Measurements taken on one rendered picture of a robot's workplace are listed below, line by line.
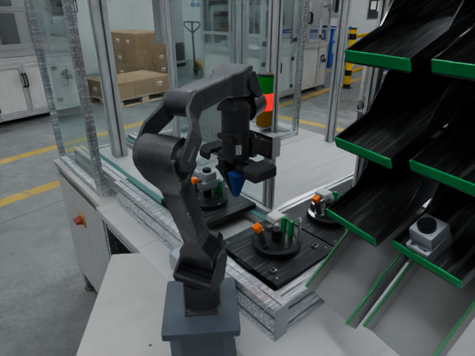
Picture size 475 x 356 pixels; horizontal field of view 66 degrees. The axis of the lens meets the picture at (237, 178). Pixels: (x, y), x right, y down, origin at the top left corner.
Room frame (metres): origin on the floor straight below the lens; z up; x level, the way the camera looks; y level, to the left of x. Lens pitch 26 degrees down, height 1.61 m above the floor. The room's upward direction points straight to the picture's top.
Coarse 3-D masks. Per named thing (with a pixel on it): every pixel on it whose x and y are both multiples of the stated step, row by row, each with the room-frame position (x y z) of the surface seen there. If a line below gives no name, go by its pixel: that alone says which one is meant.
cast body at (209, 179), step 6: (204, 168) 1.14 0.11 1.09; (210, 168) 1.14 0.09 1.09; (204, 174) 1.11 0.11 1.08; (210, 174) 1.12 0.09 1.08; (204, 180) 1.11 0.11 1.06; (210, 180) 1.12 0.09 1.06; (216, 180) 1.14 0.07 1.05; (198, 186) 1.12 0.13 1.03; (204, 186) 1.10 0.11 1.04; (210, 186) 1.12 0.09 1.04; (216, 186) 1.14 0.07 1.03
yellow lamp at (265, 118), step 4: (264, 112) 1.07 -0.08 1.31; (268, 112) 1.08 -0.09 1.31; (272, 112) 1.09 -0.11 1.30; (260, 116) 1.08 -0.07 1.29; (264, 116) 1.07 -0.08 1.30; (268, 116) 1.08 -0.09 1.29; (272, 116) 1.09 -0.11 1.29; (256, 120) 1.10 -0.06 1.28; (260, 120) 1.08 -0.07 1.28; (264, 120) 1.07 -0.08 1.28; (268, 120) 1.08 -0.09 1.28; (256, 124) 1.10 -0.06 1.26; (260, 124) 1.08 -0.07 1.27; (264, 124) 1.07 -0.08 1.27; (268, 124) 1.08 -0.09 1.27
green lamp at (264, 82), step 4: (260, 76) 1.08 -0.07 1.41; (272, 76) 1.08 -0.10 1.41; (260, 80) 1.08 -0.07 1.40; (264, 80) 1.07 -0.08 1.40; (268, 80) 1.08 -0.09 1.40; (272, 80) 1.08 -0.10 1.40; (260, 84) 1.08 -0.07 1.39; (264, 84) 1.07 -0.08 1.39; (268, 84) 1.08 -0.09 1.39; (272, 84) 1.08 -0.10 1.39; (264, 88) 1.07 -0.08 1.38; (268, 88) 1.08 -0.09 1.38; (272, 88) 1.08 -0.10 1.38; (264, 92) 1.07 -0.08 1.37; (268, 92) 1.08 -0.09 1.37; (272, 92) 1.09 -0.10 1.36
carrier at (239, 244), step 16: (272, 224) 0.99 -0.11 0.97; (288, 224) 0.89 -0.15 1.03; (224, 240) 0.90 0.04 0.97; (240, 240) 0.90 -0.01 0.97; (256, 240) 0.87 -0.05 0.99; (272, 240) 0.87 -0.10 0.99; (288, 240) 0.87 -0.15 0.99; (304, 240) 0.90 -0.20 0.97; (320, 240) 0.90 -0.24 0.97; (240, 256) 0.82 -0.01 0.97; (256, 256) 0.82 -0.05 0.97; (272, 256) 0.81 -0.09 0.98; (288, 256) 0.81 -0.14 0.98; (304, 256) 0.82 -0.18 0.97; (320, 256) 0.82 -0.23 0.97; (256, 272) 0.76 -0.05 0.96; (288, 272) 0.76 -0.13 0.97; (272, 288) 0.72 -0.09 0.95
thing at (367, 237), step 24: (384, 168) 0.76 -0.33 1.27; (408, 168) 0.74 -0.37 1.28; (360, 192) 0.71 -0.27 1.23; (384, 192) 0.69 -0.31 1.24; (408, 192) 0.67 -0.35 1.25; (432, 192) 0.64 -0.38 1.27; (336, 216) 0.65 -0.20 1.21; (360, 216) 0.65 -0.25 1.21; (384, 216) 0.63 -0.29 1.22; (408, 216) 0.61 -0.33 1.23
